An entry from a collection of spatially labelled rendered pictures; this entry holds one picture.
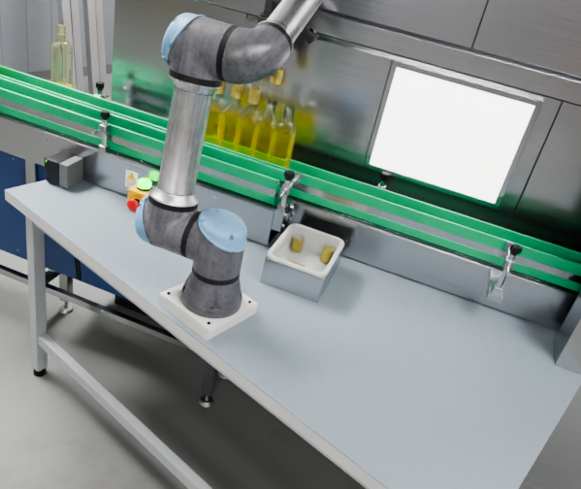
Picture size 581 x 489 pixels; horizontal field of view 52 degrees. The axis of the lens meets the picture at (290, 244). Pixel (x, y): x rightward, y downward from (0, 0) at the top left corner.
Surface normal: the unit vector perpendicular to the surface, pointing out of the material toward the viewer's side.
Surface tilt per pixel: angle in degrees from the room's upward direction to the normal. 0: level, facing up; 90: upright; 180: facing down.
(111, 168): 90
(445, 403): 0
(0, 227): 90
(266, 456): 0
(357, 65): 90
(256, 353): 0
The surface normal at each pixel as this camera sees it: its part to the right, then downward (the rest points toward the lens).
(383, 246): -0.33, 0.44
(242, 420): 0.19, -0.84
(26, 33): 0.75, 0.46
